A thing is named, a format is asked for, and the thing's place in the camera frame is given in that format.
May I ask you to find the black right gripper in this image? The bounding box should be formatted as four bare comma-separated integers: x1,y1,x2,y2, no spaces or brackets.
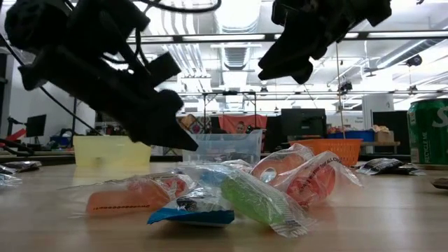
258,0,353,85

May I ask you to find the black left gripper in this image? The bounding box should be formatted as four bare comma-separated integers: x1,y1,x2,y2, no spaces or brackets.
19,45,199,152

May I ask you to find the red ring pop candy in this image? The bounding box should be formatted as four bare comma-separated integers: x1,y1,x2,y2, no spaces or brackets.
272,150,363,209
167,177,190,199

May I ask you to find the blue white candy bar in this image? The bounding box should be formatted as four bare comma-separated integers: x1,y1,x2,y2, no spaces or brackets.
0,160,43,174
197,167,230,188
146,183,236,228

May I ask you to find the orange ring pop candy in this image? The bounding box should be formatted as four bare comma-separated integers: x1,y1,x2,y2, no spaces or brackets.
57,171,197,220
250,143,316,185

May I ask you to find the teal ring pop candy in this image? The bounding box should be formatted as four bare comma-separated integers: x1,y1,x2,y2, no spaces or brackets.
0,174,22,188

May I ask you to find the colourful patchwork quilt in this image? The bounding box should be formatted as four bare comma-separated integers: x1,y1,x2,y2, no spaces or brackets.
176,113,213,136

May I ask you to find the yellow plastic basket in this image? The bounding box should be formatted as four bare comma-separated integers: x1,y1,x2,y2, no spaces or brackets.
72,135,153,168

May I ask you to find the large black monitor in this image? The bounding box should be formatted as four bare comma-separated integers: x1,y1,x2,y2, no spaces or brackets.
279,108,328,141

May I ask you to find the clear plastic container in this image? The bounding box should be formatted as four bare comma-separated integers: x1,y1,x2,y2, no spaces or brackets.
181,129,264,165

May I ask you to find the black metal truss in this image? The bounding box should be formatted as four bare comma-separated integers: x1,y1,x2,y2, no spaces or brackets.
176,90,448,131

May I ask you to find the orange cloth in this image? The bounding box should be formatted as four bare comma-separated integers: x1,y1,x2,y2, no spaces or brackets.
218,114,269,134

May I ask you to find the orange plastic basket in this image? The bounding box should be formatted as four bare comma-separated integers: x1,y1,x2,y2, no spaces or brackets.
288,138,364,167

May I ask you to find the blue plastic bin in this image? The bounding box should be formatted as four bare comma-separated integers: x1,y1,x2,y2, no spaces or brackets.
328,129,376,143

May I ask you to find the white pillar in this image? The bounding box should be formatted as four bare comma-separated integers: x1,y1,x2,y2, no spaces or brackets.
361,93,396,130

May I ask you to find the cardboard box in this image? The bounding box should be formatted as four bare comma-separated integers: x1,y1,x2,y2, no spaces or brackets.
374,129,396,144

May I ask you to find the small black monitor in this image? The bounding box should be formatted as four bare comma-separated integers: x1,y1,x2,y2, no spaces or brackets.
24,114,48,138

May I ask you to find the green soda can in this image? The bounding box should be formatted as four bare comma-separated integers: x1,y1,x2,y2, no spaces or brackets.
407,97,448,171

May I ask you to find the silver ceiling air duct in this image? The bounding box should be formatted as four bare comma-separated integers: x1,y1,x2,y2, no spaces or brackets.
209,0,263,71

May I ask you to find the black ceiling camera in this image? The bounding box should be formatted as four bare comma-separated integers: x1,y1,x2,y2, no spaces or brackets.
405,54,424,68
338,80,354,95

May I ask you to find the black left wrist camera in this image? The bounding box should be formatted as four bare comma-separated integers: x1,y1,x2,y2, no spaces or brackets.
144,51,183,88

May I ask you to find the black aluminium rig frame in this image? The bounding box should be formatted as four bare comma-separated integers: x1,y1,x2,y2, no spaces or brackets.
0,30,448,166

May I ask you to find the green ring pop candy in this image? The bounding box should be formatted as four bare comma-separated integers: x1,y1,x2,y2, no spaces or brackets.
181,162,318,239

